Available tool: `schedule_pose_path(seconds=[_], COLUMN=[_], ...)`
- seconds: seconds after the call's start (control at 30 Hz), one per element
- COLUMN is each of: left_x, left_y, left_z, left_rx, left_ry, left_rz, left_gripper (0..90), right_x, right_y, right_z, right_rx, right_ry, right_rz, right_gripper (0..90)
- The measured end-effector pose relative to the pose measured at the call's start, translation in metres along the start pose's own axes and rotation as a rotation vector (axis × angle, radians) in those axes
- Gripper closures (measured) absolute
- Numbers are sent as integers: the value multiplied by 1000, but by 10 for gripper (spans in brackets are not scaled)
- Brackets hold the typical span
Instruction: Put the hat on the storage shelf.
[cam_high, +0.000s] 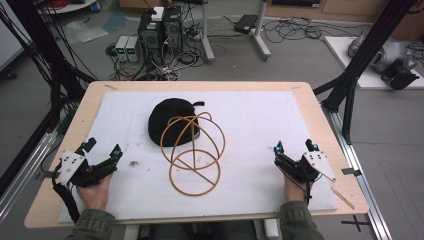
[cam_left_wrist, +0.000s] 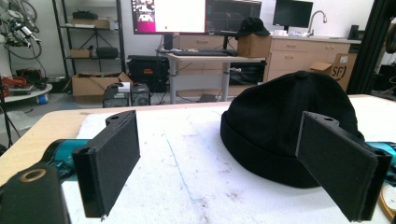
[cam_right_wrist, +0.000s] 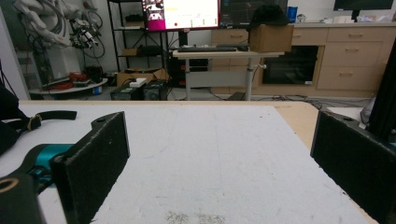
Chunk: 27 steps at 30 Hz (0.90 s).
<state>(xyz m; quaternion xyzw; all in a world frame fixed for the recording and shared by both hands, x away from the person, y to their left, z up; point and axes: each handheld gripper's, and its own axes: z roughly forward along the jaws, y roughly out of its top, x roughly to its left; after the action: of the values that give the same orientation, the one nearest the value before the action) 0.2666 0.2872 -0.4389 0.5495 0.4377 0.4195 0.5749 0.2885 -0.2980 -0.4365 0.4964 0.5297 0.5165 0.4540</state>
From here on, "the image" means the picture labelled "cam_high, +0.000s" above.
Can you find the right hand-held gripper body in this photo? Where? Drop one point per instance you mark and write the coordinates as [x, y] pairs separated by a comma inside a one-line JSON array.
[[315, 164]]

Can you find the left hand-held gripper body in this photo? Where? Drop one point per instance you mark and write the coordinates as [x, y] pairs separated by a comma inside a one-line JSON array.
[[71, 166]]

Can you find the black cap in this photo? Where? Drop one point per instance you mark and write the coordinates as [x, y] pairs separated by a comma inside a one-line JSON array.
[[170, 121]]

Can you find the person's right hand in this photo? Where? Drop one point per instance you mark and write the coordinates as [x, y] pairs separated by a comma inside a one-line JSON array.
[[292, 190]]

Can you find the person's left hand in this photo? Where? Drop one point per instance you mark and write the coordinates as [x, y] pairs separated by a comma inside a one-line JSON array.
[[95, 195]]

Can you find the grey tape piece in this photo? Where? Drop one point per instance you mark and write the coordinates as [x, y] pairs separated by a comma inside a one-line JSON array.
[[351, 171], [45, 175]]

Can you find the white foam mat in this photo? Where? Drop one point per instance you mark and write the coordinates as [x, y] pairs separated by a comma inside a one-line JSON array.
[[253, 126]]

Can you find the thin wooden strip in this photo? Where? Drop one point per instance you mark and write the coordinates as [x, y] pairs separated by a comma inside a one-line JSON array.
[[344, 199]]

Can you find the black tape cross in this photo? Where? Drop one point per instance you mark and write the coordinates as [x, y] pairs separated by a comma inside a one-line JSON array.
[[356, 222]]

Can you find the white table leg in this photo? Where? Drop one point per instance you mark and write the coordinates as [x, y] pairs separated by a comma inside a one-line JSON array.
[[131, 232], [271, 228]]

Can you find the white floor board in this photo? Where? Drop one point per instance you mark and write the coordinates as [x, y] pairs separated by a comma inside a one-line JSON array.
[[343, 56]]

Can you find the grey power supply unit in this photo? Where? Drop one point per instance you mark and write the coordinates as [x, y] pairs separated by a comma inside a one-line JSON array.
[[132, 50], [121, 48]]

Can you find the black device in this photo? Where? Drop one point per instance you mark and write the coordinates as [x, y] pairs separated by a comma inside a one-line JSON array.
[[398, 77]]

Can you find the clear plastic sheet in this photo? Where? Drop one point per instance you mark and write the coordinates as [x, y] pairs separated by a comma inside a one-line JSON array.
[[83, 30]]

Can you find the white stand leg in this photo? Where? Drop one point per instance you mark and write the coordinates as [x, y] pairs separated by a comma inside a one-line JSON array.
[[206, 36], [262, 33]]

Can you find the grey shell object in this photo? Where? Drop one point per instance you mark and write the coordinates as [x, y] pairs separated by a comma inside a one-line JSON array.
[[386, 53]]

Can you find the black computer tower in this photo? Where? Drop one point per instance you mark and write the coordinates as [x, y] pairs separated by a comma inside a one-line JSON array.
[[150, 36], [172, 31]]

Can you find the flat black box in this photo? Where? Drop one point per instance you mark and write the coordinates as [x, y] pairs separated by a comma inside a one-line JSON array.
[[246, 23]]

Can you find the white round table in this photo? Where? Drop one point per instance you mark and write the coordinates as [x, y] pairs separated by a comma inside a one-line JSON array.
[[68, 5]]

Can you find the white box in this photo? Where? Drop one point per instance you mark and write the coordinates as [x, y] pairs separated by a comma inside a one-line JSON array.
[[157, 13]]

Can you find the aluminium rail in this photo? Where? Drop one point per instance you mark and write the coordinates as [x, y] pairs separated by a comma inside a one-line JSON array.
[[26, 166], [360, 173]]

